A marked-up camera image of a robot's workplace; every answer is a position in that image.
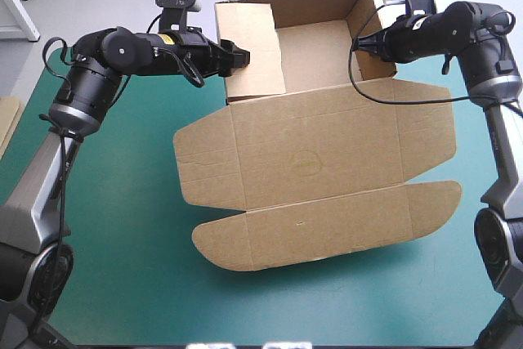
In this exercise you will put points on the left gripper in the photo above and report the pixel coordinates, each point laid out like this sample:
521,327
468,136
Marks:
198,59

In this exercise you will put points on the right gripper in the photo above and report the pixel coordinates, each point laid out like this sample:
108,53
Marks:
417,38

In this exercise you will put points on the brown cardboard box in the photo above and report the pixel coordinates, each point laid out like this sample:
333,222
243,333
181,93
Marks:
318,153

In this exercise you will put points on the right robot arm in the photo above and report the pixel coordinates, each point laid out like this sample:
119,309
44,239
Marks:
503,153

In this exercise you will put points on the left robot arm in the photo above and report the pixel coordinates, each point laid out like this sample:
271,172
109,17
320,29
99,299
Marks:
86,87

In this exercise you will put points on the white table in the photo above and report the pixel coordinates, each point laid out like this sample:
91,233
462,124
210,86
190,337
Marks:
16,10

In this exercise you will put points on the flat cardboard sheet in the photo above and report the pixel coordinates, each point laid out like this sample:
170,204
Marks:
7,120

